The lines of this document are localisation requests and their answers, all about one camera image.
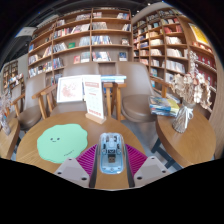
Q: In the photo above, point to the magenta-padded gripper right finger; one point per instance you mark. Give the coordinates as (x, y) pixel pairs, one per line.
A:
(153, 170)

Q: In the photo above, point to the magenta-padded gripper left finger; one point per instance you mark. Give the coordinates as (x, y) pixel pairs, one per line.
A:
(70, 171)

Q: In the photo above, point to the transparent pale blue computer mouse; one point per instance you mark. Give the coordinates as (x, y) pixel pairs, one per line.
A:
(111, 153)

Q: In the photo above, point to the green smiley mouse pad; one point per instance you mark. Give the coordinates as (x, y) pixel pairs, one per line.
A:
(61, 141)

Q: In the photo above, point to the round wooden side table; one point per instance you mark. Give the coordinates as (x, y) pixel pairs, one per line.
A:
(190, 143)
(8, 140)

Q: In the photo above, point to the stack of colourful books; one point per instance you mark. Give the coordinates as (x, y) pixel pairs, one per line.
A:
(163, 106)

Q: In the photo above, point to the brown padded wooden armchair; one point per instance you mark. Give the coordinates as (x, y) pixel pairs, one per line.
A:
(80, 68)
(136, 96)
(31, 106)

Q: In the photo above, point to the white sign in wooden base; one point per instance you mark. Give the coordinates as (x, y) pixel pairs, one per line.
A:
(94, 96)

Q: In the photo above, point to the white framed floral picture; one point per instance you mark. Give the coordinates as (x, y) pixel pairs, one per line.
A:
(69, 89)

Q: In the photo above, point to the pale blue book stack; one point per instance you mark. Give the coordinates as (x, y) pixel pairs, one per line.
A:
(113, 78)

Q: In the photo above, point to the distant small wooden bookshelf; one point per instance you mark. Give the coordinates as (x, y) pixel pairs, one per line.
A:
(11, 71)

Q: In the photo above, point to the angled wooden bookshelf with books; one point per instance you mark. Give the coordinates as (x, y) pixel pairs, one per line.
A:
(166, 43)

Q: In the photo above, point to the white hanging ceiling sign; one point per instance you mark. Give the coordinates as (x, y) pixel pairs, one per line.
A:
(26, 31)

